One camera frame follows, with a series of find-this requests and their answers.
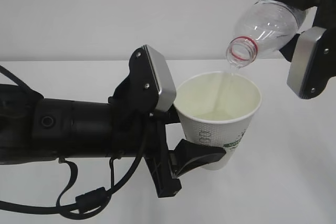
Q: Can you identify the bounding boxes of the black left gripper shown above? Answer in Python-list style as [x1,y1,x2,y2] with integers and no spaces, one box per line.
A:
[108,95,227,199]

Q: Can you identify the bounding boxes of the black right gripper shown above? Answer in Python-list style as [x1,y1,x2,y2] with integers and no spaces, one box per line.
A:
[273,0,335,62]

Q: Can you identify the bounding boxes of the clear plastic water bottle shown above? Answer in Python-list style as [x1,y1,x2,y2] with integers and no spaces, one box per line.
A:
[226,0,308,68]

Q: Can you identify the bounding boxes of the white paper cup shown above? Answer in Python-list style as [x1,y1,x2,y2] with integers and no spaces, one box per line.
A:
[174,71,262,170]

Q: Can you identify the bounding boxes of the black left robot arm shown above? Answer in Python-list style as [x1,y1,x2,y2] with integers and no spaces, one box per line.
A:
[1,84,226,198]

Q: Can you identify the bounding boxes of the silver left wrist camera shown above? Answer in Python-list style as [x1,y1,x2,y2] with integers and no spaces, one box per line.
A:
[112,45,177,112]

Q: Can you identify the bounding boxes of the black left camera cable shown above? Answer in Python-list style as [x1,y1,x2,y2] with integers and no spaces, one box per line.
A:
[0,65,150,214]

